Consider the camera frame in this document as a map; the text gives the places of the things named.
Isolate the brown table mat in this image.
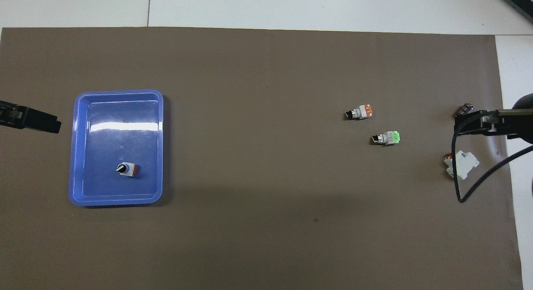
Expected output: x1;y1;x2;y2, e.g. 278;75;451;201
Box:
0;27;524;290

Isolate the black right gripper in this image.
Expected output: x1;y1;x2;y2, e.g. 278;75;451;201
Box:
454;92;533;144

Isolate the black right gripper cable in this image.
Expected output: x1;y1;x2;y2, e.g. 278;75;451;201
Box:
452;109;533;204

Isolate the white circuit breaker red lever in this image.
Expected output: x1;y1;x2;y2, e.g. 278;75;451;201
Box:
444;151;480;180

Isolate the blue plastic tray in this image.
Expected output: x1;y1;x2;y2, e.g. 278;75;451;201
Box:
68;89;164;207

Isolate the green selector switch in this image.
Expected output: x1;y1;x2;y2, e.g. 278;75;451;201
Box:
370;131;401;146

